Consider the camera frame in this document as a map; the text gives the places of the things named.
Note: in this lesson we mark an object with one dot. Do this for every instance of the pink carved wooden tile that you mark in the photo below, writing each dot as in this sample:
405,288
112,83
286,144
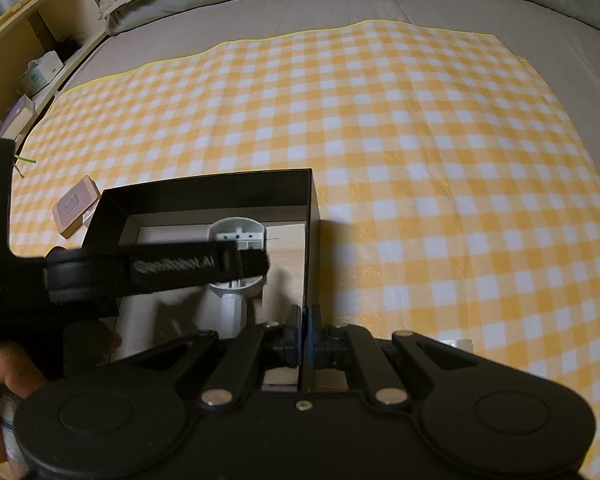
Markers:
72,207

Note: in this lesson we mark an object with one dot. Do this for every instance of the person's left hand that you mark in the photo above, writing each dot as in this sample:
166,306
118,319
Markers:
10,367

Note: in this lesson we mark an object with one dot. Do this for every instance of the white tissue box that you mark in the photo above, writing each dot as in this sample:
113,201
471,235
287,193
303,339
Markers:
50,62

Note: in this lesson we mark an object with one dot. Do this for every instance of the black fluffy object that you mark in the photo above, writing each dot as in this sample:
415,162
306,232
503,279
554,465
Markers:
69,46

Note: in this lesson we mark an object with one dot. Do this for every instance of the yellow white checkered cloth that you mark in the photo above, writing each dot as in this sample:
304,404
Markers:
380,160

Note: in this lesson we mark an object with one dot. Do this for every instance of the small printed packet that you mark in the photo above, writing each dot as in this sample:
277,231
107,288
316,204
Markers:
89,217

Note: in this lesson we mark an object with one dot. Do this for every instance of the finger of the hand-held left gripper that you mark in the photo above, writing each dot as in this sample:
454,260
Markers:
252,264

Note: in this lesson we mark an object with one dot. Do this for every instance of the teal white packet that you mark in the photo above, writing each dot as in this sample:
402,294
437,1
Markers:
32,80

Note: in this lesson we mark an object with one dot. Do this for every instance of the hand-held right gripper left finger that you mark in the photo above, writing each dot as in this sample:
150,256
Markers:
292,342

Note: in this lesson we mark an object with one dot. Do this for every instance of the light wooden block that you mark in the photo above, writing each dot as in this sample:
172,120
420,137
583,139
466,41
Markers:
287,260

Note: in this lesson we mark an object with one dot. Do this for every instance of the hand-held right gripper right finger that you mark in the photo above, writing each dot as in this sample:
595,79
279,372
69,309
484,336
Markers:
311,340

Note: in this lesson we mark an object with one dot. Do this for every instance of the black cardboard box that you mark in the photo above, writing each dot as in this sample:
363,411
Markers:
205,195

